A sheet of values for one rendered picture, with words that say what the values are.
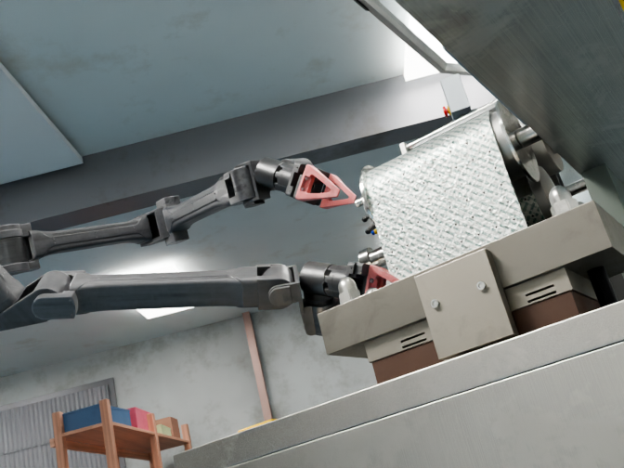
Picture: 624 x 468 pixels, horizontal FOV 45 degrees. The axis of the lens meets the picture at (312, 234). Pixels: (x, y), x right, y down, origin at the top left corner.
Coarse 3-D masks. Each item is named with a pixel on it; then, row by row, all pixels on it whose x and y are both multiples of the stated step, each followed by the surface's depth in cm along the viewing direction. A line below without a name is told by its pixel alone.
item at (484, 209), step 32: (448, 192) 119; (480, 192) 116; (512, 192) 113; (384, 224) 125; (416, 224) 121; (448, 224) 118; (480, 224) 115; (512, 224) 113; (384, 256) 124; (416, 256) 120; (448, 256) 117
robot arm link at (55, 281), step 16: (0, 272) 124; (48, 272) 129; (0, 288) 123; (16, 288) 126; (32, 288) 129; (48, 288) 123; (64, 288) 126; (0, 304) 123; (16, 304) 123; (0, 320) 124; (16, 320) 124; (32, 320) 124
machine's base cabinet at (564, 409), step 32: (608, 352) 78; (512, 384) 83; (544, 384) 81; (576, 384) 79; (608, 384) 77; (416, 416) 88; (448, 416) 86; (480, 416) 84; (512, 416) 82; (544, 416) 80; (576, 416) 78; (608, 416) 77; (288, 448) 97; (320, 448) 94; (352, 448) 92; (384, 448) 90; (416, 448) 87; (448, 448) 85; (480, 448) 83; (512, 448) 81; (544, 448) 80; (576, 448) 78; (608, 448) 76
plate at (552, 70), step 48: (432, 0) 63; (480, 0) 65; (528, 0) 67; (576, 0) 68; (480, 48) 72; (528, 48) 74; (576, 48) 76; (528, 96) 84; (576, 96) 86; (576, 144) 100
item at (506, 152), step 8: (496, 112) 120; (496, 120) 118; (496, 128) 118; (496, 136) 117; (504, 136) 117; (504, 144) 117; (504, 152) 117; (512, 152) 117; (504, 160) 117; (512, 160) 117; (512, 168) 118; (520, 168) 118; (512, 176) 120; (520, 176) 121
